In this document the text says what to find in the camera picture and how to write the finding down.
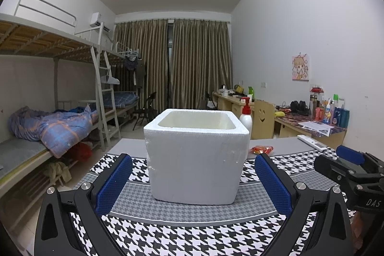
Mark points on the black folding chair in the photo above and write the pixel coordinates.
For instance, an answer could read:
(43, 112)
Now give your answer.
(148, 107)

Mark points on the bunk bed with blue mattress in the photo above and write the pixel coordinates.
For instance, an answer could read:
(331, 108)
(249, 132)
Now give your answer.
(123, 98)

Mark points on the dark hanging clothes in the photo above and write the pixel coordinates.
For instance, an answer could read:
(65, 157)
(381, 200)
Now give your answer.
(135, 70)

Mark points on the blue orange quilt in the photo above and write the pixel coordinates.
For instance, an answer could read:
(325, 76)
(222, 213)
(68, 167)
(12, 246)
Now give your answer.
(57, 130)

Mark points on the white metal bunk bed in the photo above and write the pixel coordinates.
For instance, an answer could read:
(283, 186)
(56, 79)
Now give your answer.
(36, 37)

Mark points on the pink cartoon wall poster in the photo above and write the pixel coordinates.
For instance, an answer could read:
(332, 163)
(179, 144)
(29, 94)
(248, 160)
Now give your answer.
(300, 67)

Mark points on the white red pump lotion bottle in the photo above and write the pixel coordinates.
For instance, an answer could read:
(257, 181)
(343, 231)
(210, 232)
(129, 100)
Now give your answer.
(246, 121)

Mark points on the light wooden desk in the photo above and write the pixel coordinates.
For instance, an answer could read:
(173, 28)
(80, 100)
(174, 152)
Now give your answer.
(228, 104)

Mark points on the beige cloth under bed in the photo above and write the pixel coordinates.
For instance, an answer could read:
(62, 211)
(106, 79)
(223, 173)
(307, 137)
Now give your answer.
(58, 173)

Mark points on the red snack packet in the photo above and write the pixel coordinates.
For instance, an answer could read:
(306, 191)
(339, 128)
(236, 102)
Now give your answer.
(261, 150)

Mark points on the white remote control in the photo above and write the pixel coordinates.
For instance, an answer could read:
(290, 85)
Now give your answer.
(312, 143)

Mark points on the black headphones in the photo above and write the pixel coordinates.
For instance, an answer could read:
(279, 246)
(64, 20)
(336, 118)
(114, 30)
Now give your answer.
(300, 107)

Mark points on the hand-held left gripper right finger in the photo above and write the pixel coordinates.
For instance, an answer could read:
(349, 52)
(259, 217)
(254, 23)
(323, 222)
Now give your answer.
(273, 184)

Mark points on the wooden chair with smiley cutout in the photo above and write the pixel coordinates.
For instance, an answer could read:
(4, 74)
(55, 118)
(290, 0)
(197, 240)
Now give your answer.
(262, 121)

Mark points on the houndstooth table mat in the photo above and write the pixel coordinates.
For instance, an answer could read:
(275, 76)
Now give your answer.
(195, 229)

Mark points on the brown curtain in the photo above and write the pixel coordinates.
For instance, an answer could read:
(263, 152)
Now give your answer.
(201, 64)
(141, 64)

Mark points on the red cloth under bed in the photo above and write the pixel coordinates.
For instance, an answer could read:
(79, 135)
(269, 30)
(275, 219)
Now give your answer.
(81, 151)

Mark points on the wooden desk with patterned mat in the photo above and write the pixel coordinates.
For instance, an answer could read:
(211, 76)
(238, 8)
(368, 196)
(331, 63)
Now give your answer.
(288, 127)

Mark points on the white foam box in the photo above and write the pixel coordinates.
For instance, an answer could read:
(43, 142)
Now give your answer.
(192, 166)

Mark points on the white bunk bed ladder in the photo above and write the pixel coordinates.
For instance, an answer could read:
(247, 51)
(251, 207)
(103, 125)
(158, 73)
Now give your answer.
(98, 94)

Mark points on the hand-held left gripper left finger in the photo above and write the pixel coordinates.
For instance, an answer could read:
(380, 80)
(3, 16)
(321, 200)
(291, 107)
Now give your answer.
(112, 184)

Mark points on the cluster of toiletry bottles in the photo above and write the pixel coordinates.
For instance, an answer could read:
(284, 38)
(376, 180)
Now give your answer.
(330, 112)

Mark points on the printed paper sheets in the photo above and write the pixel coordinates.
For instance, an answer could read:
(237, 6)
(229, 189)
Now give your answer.
(315, 127)

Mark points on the yellow cloth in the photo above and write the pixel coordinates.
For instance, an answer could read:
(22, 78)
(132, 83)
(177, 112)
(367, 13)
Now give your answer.
(280, 113)

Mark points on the white air conditioner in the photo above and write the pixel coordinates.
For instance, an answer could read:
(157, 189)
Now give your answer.
(96, 19)

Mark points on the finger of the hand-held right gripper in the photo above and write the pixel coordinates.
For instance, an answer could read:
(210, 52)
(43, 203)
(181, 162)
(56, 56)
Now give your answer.
(333, 167)
(349, 151)

